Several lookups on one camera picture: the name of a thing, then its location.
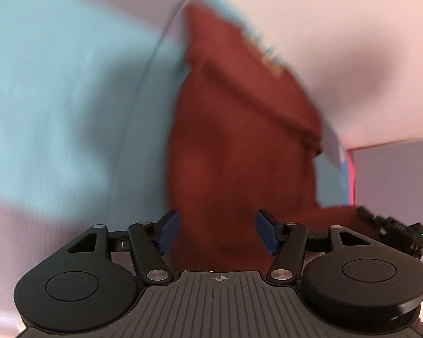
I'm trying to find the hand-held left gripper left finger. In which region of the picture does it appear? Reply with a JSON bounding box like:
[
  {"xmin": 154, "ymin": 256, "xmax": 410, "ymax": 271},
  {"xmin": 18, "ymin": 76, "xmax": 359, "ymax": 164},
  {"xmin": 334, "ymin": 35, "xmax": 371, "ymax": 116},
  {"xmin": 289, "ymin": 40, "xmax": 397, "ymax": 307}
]
[{"xmin": 68, "ymin": 209, "xmax": 181, "ymax": 286}]

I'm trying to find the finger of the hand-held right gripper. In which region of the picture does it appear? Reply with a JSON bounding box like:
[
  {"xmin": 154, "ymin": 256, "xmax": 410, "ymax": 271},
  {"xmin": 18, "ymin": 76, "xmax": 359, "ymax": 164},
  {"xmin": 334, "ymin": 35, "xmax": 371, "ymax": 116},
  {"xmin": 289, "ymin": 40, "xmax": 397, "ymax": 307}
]
[{"xmin": 357, "ymin": 206, "xmax": 386, "ymax": 229}]

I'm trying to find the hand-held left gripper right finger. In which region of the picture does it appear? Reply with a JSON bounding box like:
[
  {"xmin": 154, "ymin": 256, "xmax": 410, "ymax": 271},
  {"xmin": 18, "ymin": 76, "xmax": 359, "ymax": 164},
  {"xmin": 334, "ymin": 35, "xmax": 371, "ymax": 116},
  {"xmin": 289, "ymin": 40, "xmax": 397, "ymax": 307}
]
[{"xmin": 256, "ymin": 209, "xmax": 372, "ymax": 286}]

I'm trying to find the dark red long-sleeved sweater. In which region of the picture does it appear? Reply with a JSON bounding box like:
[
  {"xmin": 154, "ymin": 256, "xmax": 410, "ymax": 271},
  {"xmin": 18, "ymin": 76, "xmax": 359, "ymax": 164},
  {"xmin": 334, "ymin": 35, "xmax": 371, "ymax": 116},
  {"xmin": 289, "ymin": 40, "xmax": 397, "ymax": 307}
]
[{"xmin": 165, "ymin": 2, "xmax": 384, "ymax": 272}]

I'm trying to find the grey board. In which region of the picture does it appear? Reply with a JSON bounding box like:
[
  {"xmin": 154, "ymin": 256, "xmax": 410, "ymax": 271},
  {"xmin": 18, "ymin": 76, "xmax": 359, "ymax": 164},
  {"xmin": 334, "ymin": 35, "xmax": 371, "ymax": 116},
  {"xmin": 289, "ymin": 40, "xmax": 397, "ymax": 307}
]
[{"xmin": 348, "ymin": 139, "xmax": 423, "ymax": 250}]

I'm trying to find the blue patterned bed sheet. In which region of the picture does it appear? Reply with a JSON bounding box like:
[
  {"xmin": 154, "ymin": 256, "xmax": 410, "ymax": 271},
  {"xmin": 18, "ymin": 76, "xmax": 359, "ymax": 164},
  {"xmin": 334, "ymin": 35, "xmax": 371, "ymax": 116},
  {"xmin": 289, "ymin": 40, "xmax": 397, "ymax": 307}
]
[{"xmin": 0, "ymin": 0, "xmax": 356, "ymax": 328}]

